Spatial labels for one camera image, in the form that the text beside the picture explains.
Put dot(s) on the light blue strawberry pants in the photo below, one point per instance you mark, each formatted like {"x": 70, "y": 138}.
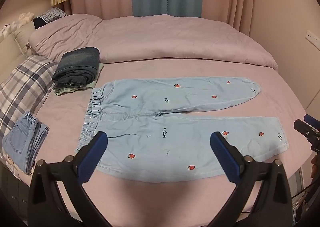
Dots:
{"x": 175, "y": 142}

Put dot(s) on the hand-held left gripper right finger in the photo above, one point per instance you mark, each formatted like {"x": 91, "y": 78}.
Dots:
{"x": 225, "y": 160}

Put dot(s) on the large plaid pillow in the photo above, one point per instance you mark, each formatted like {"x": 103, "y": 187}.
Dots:
{"x": 25, "y": 84}

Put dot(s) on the white wall socket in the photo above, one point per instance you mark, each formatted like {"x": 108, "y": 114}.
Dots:
{"x": 313, "y": 39}

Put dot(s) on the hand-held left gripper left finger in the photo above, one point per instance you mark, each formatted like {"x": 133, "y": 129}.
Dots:
{"x": 92, "y": 160}

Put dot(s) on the small blue checked pillow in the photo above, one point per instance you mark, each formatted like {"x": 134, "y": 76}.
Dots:
{"x": 53, "y": 13}

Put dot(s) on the person's right hand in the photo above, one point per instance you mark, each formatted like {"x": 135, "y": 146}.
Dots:
{"x": 316, "y": 167}

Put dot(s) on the pink duvet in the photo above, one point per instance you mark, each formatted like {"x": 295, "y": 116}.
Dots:
{"x": 162, "y": 39}

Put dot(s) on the folded light green garment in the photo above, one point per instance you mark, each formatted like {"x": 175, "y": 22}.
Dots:
{"x": 75, "y": 90}

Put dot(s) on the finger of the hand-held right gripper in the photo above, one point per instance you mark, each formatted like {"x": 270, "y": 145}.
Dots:
{"x": 311, "y": 120}
{"x": 303, "y": 128}

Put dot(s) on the folded dark denim jeans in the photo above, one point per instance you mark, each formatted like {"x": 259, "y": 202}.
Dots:
{"x": 77, "y": 64}

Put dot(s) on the folded blue jeans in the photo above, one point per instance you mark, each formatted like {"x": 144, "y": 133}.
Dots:
{"x": 22, "y": 139}

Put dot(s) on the white plush toy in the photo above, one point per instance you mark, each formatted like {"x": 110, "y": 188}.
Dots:
{"x": 26, "y": 16}
{"x": 10, "y": 26}

